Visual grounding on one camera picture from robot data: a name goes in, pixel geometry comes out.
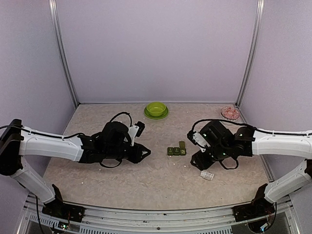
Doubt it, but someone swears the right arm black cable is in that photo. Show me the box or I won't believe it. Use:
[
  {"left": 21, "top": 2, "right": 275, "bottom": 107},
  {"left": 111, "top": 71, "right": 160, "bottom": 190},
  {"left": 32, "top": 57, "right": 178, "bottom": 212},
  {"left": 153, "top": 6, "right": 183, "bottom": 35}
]
[{"left": 190, "top": 118, "right": 312, "bottom": 137}]

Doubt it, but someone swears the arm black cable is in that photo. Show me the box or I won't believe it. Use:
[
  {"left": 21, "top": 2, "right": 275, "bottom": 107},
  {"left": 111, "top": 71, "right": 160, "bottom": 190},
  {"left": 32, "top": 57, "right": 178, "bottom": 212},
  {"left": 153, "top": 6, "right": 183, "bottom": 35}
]
[
  {"left": 190, "top": 118, "right": 312, "bottom": 137},
  {"left": 0, "top": 111, "right": 134, "bottom": 144}
]

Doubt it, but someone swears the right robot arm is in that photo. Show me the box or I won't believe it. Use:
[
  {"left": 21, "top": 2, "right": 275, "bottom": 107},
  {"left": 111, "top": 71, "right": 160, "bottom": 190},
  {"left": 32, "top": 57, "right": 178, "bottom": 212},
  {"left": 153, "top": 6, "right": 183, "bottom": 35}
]
[{"left": 187, "top": 119, "right": 312, "bottom": 216}]

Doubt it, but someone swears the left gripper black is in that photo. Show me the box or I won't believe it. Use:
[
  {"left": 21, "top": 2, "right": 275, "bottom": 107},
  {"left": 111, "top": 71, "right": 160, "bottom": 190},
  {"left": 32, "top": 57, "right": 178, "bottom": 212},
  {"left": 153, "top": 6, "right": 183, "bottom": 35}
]
[{"left": 105, "top": 142, "right": 151, "bottom": 164}]

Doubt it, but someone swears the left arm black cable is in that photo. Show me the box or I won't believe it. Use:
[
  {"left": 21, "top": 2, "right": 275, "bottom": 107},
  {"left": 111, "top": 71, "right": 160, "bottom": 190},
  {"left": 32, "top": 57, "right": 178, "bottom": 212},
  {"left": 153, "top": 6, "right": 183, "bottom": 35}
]
[{"left": 0, "top": 111, "right": 134, "bottom": 144}]

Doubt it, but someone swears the red patterned ceramic bowl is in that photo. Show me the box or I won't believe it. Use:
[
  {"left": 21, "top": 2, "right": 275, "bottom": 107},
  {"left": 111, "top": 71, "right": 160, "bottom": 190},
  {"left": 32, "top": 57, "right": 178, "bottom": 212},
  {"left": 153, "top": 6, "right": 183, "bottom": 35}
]
[{"left": 220, "top": 106, "right": 240, "bottom": 121}]

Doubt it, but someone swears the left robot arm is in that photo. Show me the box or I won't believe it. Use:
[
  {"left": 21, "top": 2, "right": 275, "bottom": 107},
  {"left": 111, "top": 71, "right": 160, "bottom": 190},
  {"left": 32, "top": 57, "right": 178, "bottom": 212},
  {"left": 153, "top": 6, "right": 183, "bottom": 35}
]
[{"left": 0, "top": 119, "right": 151, "bottom": 217}]

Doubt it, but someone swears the left aluminium frame post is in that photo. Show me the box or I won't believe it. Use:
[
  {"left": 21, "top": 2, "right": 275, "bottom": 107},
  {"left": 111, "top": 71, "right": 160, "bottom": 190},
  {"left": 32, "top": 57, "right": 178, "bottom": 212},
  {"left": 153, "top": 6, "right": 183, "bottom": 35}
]
[{"left": 48, "top": 0, "right": 80, "bottom": 109}]

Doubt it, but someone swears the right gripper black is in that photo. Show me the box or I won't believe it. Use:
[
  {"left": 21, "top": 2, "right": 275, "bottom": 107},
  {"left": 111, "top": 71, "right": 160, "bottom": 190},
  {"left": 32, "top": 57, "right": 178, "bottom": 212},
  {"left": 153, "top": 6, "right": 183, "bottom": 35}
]
[{"left": 191, "top": 143, "right": 231, "bottom": 171}]

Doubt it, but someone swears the green weekly pill organizer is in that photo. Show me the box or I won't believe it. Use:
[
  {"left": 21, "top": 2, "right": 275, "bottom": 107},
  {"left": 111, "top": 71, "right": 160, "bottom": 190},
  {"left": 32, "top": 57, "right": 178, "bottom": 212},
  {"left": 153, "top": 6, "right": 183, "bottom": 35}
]
[{"left": 167, "top": 141, "right": 187, "bottom": 156}]

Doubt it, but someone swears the aluminium frame post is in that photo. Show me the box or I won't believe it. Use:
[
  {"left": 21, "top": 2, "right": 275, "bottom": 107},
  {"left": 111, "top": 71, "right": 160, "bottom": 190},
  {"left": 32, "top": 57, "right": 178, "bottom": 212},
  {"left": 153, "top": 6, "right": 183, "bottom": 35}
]
[
  {"left": 48, "top": 0, "right": 80, "bottom": 109},
  {"left": 235, "top": 0, "right": 265, "bottom": 109}
]

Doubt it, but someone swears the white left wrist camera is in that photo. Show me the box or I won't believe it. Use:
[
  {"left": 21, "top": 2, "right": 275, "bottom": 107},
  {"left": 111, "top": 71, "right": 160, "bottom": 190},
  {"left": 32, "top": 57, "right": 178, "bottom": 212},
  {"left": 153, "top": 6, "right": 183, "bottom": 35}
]
[{"left": 128, "top": 121, "right": 145, "bottom": 146}]

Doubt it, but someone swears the right aluminium frame post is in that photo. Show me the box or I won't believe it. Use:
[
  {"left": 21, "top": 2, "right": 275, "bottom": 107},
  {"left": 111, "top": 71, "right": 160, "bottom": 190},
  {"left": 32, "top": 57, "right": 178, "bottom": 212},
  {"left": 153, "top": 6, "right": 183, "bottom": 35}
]
[{"left": 235, "top": 0, "right": 265, "bottom": 109}]

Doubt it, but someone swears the green bowl with saucer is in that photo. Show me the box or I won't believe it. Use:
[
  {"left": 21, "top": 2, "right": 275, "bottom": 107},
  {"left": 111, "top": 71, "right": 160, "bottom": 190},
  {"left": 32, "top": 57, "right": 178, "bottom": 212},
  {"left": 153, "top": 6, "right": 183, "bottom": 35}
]
[{"left": 144, "top": 102, "right": 169, "bottom": 119}]

